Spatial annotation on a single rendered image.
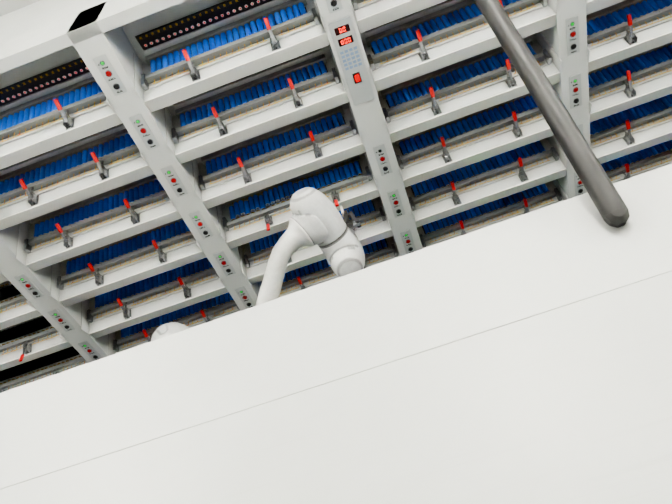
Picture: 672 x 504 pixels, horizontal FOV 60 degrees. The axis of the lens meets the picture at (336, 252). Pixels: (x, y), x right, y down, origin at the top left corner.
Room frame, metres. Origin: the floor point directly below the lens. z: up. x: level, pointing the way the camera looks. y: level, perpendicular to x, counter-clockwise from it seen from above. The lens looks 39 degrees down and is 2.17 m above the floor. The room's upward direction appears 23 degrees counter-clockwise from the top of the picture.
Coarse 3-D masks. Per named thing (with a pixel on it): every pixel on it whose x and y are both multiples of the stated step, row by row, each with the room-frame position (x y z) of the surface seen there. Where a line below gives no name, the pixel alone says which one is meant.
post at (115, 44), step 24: (96, 48) 1.83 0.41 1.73; (120, 48) 1.89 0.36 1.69; (96, 72) 1.83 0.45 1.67; (120, 72) 1.82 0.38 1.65; (120, 96) 1.83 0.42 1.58; (144, 144) 1.83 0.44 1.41; (192, 168) 1.92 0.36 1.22; (168, 192) 1.83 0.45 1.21; (192, 192) 1.82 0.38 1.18; (216, 216) 1.89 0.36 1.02; (216, 240) 1.83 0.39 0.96; (216, 264) 1.83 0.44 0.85; (240, 264) 1.84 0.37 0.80
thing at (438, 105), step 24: (552, 48) 1.73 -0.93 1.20; (432, 72) 1.89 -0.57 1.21; (456, 72) 1.85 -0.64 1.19; (480, 72) 1.80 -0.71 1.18; (504, 72) 1.76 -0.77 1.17; (552, 72) 1.69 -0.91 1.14; (384, 96) 1.90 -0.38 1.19; (408, 96) 1.84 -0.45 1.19; (432, 96) 1.75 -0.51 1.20; (456, 96) 1.76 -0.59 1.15; (480, 96) 1.73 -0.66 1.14; (504, 96) 1.70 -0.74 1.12; (408, 120) 1.76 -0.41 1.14; (432, 120) 1.73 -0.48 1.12
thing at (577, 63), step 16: (560, 0) 1.68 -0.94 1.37; (576, 0) 1.67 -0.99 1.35; (560, 16) 1.68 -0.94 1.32; (544, 32) 1.79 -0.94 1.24; (560, 32) 1.68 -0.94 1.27; (560, 48) 1.68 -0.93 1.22; (576, 64) 1.67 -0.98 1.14; (560, 80) 1.68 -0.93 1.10; (560, 96) 1.69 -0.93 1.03; (576, 112) 1.67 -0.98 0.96
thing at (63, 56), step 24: (48, 0) 2.43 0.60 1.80; (72, 0) 2.25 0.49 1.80; (96, 0) 2.09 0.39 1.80; (192, 0) 1.99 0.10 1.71; (216, 0) 1.99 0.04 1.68; (288, 0) 1.96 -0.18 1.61; (0, 24) 2.37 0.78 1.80; (24, 24) 2.19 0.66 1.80; (144, 24) 2.01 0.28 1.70; (72, 48) 2.04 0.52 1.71; (24, 72) 2.06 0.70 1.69
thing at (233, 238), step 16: (368, 176) 1.80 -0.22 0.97; (352, 192) 1.79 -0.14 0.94; (368, 192) 1.76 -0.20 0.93; (224, 208) 1.98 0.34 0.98; (336, 208) 1.78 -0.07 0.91; (224, 224) 1.87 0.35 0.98; (256, 224) 1.84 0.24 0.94; (288, 224) 1.80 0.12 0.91; (224, 240) 1.82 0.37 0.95; (240, 240) 1.82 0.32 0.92
